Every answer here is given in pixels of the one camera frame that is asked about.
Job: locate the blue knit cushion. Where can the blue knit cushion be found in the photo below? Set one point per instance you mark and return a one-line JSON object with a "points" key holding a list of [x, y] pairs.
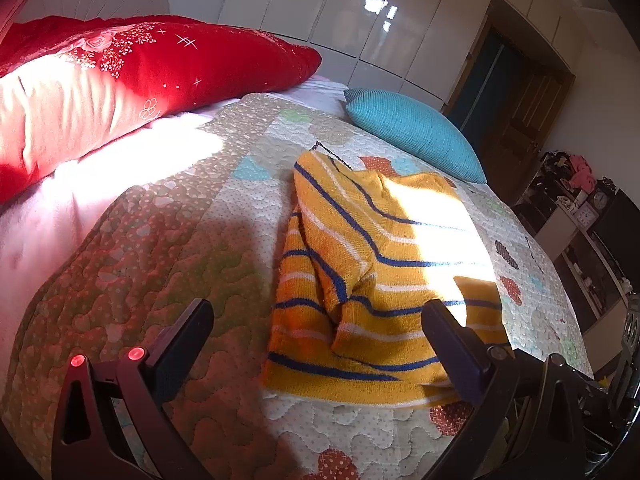
{"points": [[415, 130]]}

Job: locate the round dark clock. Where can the round dark clock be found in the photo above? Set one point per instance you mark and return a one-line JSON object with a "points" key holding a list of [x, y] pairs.
{"points": [[600, 201]]}

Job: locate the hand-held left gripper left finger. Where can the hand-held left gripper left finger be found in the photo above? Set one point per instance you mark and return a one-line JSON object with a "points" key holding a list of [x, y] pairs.
{"points": [[184, 342]]}

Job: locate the pink cloth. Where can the pink cloth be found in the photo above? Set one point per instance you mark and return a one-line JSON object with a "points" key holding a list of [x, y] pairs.
{"points": [[582, 172]]}

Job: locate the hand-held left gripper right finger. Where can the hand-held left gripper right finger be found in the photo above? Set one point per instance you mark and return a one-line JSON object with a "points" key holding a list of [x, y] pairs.
{"points": [[452, 355]]}

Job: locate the dark shelf cabinet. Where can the dark shelf cabinet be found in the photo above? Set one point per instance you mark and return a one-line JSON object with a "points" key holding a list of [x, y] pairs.
{"points": [[595, 265]]}

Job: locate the white glossy wardrobe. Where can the white glossy wardrobe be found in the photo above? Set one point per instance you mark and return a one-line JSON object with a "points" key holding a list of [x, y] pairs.
{"points": [[350, 10]]}

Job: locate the dark wooden door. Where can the dark wooden door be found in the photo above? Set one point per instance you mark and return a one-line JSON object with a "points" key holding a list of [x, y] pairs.
{"points": [[505, 90]]}

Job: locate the red floral pillow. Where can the red floral pillow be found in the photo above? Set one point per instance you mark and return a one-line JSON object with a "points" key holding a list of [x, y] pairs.
{"points": [[150, 70]]}

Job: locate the white square clock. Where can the white square clock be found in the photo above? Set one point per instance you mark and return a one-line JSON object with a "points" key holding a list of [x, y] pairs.
{"points": [[585, 218]]}

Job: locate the patchwork dotted quilt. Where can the patchwork dotted quilt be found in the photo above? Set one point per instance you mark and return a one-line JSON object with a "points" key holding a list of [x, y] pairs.
{"points": [[175, 260]]}

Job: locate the yellow striped knit sweater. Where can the yellow striped knit sweater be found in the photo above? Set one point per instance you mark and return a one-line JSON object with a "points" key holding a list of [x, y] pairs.
{"points": [[380, 280]]}

